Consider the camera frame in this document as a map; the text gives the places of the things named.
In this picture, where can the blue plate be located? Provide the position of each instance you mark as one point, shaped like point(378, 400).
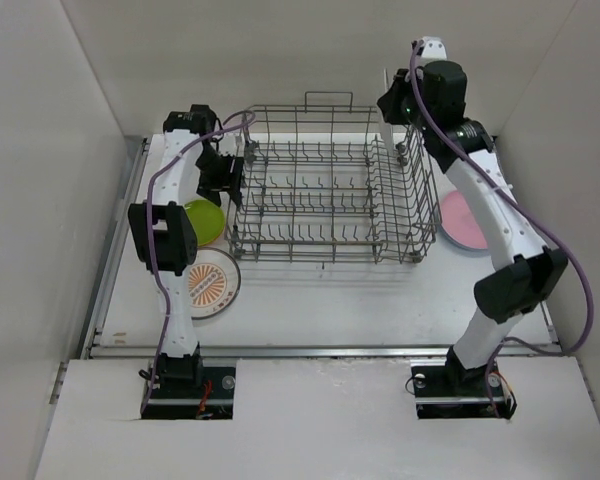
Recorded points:
point(469, 251)

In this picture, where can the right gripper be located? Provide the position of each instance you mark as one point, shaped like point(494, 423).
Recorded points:
point(397, 87)

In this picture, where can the left aluminium rail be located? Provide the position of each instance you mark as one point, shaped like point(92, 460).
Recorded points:
point(114, 242)

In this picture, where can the white plate orange sunburst pattern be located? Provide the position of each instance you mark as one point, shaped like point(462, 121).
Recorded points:
point(213, 283)

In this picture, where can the grey wire dish rack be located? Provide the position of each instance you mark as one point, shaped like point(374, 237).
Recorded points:
point(326, 181)

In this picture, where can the front aluminium rail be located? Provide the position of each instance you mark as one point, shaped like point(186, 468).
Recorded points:
point(280, 352)

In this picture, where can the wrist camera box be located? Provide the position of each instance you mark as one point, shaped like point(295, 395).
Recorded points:
point(429, 49)
point(232, 144)

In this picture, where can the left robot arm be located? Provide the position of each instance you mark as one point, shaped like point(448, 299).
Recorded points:
point(164, 238)

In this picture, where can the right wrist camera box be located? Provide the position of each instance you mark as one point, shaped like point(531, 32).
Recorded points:
point(429, 49)

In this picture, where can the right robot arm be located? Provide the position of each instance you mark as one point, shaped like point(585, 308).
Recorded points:
point(525, 269)

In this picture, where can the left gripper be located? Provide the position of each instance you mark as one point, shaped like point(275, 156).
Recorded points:
point(229, 181)

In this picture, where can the pink plate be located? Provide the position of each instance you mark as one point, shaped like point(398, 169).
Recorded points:
point(459, 225)

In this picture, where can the lime green plate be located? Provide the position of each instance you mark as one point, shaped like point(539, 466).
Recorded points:
point(207, 220)

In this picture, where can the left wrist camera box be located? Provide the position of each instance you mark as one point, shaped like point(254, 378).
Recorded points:
point(232, 144)

